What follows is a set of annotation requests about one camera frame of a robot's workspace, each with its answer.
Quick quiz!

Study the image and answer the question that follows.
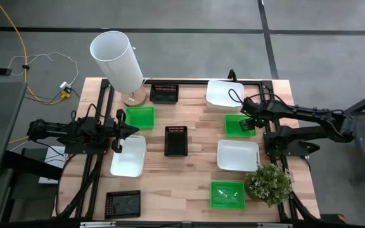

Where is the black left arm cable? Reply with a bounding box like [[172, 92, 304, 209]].
[[70, 103, 107, 122]]

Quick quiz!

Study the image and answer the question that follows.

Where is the thin white cable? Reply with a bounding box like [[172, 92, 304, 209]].
[[7, 51, 79, 86]]

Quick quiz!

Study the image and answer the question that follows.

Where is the black slotted plastic basket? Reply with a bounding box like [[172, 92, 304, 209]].
[[149, 83, 179, 105], [104, 189, 141, 220], [164, 125, 189, 157]]

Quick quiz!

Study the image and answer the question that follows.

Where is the white plastic storage bin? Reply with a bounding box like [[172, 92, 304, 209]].
[[205, 79, 245, 112], [217, 139, 260, 173], [110, 135, 147, 178]]

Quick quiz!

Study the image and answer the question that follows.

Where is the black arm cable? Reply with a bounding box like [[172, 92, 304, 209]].
[[228, 88, 285, 107], [70, 103, 107, 122]]

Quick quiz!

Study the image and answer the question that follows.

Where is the green slotted plastic basket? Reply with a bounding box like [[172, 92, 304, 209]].
[[224, 114, 257, 138], [210, 180, 247, 210], [124, 106, 156, 130]]

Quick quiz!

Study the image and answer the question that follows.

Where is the silver metal bracket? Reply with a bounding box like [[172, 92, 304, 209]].
[[80, 221, 117, 228], [257, 223, 293, 228]]

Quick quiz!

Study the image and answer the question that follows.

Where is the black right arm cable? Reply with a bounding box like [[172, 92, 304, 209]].
[[228, 88, 285, 107]]

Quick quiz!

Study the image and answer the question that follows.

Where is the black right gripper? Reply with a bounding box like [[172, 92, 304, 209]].
[[240, 98, 267, 132]]

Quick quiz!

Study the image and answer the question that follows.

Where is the green plant in striped pot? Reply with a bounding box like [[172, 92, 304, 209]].
[[244, 163, 294, 208]]

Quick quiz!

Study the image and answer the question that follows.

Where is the yellow cable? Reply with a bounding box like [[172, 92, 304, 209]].
[[0, 0, 68, 105]]

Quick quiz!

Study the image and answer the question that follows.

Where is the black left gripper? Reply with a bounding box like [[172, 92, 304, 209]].
[[103, 109, 140, 153]]

